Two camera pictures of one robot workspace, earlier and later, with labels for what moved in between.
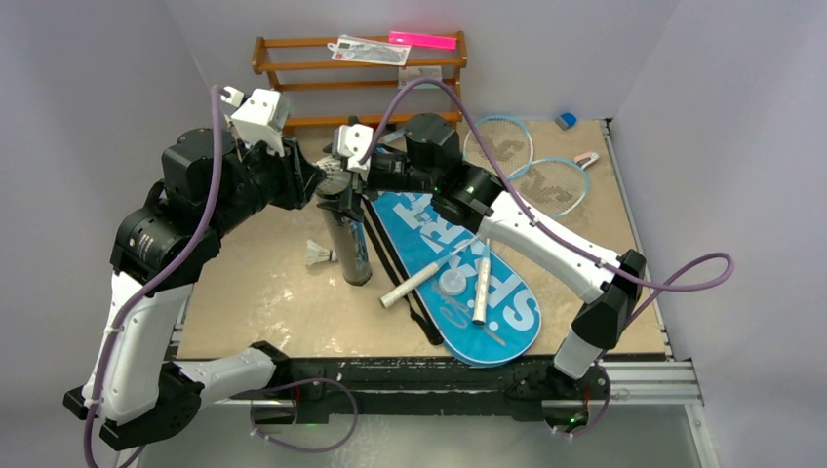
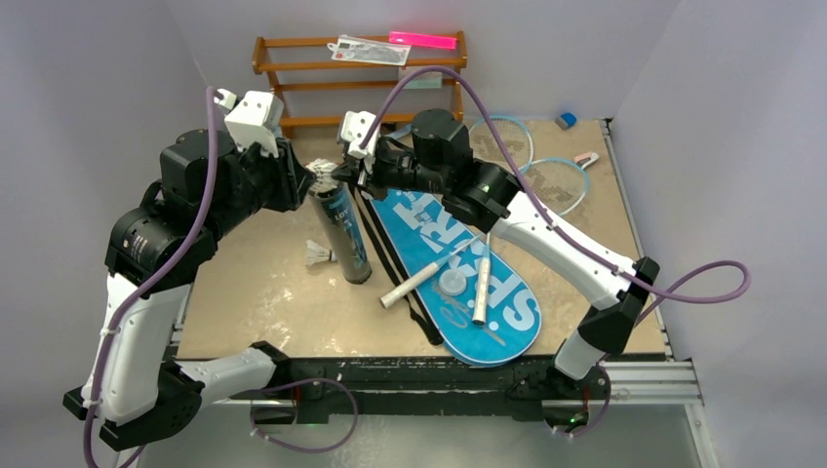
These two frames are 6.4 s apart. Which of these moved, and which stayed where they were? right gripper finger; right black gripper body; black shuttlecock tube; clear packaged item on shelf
Moved: right gripper finger
Stayed: clear packaged item on shelf; right black gripper body; black shuttlecock tube
